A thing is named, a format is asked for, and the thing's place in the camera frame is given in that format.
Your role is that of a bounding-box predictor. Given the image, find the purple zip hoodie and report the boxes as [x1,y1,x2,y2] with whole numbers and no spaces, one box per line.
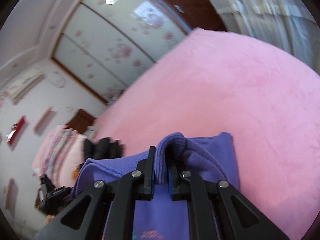
[72,132,239,239]

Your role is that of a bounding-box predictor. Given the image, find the folded floral quilts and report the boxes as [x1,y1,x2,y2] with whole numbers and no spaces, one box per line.
[31,125,87,187]

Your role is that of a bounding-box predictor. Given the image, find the black puffer jacket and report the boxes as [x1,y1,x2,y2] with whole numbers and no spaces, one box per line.
[83,138,123,160]

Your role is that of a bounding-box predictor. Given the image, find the dark wooden headboard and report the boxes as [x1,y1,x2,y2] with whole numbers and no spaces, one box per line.
[66,109,96,134]

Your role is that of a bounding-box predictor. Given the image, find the pink bed blanket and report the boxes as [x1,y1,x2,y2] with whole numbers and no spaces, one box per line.
[96,29,319,239]

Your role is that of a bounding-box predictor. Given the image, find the floral sliding wardrobe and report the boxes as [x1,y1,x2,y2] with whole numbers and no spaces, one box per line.
[53,0,188,101]

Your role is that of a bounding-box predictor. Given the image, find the cream lace covered furniture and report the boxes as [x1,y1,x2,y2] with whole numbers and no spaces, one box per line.
[209,0,319,72]

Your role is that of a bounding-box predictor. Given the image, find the brown wooden door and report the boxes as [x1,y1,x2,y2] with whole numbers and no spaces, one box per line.
[163,0,227,31]

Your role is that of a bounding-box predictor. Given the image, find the pink wall shelf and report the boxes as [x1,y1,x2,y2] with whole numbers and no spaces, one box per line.
[33,106,54,134]

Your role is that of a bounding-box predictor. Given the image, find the red wall shelf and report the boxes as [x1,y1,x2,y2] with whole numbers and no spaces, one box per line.
[6,115,26,146]

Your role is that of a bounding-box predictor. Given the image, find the wall air conditioner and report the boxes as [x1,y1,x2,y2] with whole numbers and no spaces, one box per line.
[6,68,45,105]

